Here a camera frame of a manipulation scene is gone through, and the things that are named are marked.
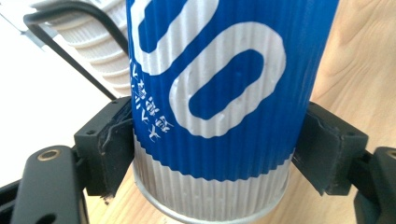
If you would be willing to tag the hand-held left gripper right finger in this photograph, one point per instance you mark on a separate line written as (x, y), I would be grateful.
(333, 149)

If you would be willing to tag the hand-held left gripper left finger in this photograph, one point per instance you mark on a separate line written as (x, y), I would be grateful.
(102, 149)

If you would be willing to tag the blue and white paper cup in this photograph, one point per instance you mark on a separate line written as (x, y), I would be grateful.
(236, 93)

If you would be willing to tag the stack of white-rimmed cups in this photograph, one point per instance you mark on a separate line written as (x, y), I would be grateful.
(93, 46)

